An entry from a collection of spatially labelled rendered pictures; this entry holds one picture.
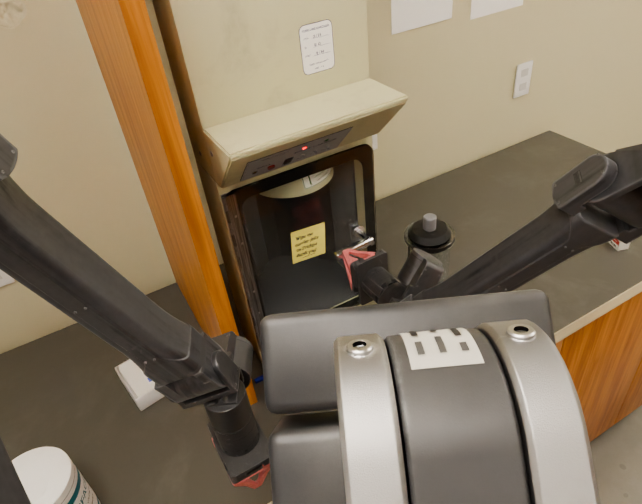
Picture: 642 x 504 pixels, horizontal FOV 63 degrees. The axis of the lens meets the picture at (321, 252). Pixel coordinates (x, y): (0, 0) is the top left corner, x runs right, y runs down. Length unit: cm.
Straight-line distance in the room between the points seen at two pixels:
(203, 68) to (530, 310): 72
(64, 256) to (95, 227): 87
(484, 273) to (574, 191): 17
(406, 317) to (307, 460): 5
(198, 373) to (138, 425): 57
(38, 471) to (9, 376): 46
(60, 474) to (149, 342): 46
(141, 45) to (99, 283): 32
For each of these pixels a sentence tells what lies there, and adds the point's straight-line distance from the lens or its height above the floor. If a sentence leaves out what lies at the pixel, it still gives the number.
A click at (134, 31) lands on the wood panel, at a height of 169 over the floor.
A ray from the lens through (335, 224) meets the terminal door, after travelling 106.
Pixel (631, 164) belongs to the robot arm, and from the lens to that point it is 62.
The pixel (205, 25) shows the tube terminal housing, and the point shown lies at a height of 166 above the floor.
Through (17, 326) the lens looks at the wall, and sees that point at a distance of 152.
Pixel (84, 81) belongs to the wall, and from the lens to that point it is 126.
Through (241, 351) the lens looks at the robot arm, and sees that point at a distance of 76.
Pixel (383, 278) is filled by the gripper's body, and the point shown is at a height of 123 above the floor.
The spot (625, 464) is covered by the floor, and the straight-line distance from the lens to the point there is 229.
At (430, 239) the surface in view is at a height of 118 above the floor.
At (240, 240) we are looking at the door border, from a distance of 97.
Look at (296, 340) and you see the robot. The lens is 17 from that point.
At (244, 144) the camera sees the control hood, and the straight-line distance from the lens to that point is 79.
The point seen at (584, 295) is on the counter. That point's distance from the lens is 140.
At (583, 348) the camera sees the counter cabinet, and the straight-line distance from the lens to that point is 155.
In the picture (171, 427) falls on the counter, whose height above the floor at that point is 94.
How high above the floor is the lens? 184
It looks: 38 degrees down
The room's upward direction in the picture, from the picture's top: 7 degrees counter-clockwise
